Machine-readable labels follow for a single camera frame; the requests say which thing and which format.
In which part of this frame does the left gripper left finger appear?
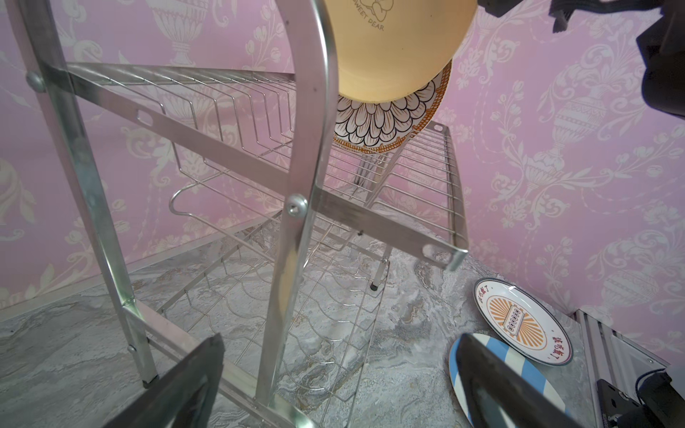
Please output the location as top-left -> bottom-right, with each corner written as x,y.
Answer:
106,333 -> 225,427

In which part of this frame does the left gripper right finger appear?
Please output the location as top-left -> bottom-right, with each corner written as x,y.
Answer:
454,332 -> 584,428

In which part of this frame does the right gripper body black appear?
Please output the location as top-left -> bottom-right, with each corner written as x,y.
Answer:
477,0 -> 664,32

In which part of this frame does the blue striped plate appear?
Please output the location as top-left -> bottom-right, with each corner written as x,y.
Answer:
448,332 -> 568,428

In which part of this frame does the yellow bear plate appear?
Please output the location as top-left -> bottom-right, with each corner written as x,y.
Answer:
326,0 -> 477,103

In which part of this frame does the steel two-tier dish rack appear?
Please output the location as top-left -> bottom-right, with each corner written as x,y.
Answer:
4,0 -> 471,428

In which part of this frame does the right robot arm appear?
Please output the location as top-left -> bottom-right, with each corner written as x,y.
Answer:
549,0 -> 684,119

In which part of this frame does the right orange sunburst plate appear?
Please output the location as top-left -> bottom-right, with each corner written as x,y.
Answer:
474,277 -> 574,367

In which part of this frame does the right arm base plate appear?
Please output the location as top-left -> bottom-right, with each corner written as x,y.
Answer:
597,379 -> 650,428

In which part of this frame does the aluminium mounting rail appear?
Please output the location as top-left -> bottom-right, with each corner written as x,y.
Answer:
574,310 -> 670,427

